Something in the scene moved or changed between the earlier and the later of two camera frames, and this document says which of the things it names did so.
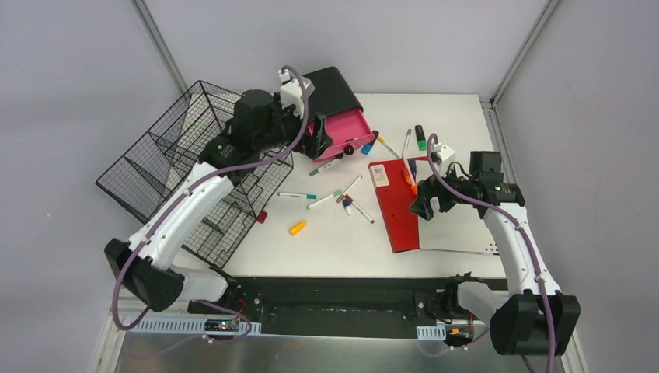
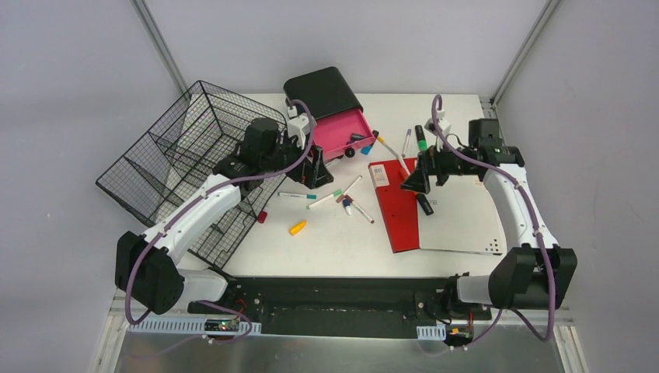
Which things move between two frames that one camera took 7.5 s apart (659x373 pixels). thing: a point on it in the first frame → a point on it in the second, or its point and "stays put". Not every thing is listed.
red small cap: x=262 y=217 stays put
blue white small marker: x=346 y=204 stays put
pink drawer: x=347 y=130 stays put
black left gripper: x=313 y=142 → x=305 y=164
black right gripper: x=427 y=189 → x=430 y=163
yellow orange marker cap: x=297 y=228 stays put
